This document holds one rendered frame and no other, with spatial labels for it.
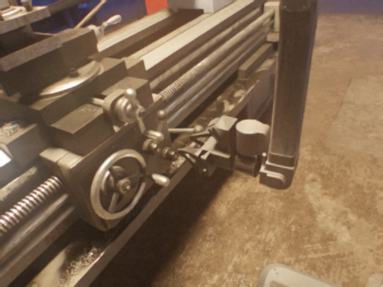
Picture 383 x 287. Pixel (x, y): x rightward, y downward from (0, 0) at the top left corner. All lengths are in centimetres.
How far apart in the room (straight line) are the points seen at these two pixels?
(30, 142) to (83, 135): 16
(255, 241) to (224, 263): 19
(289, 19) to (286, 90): 12
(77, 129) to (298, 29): 55
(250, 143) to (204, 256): 93
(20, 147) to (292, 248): 118
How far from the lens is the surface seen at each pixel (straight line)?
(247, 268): 143
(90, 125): 81
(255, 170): 66
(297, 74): 54
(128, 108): 80
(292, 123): 58
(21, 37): 88
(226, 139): 63
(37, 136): 90
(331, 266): 148
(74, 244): 117
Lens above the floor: 125
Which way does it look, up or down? 37 degrees down
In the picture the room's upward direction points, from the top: 10 degrees counter-clockwise
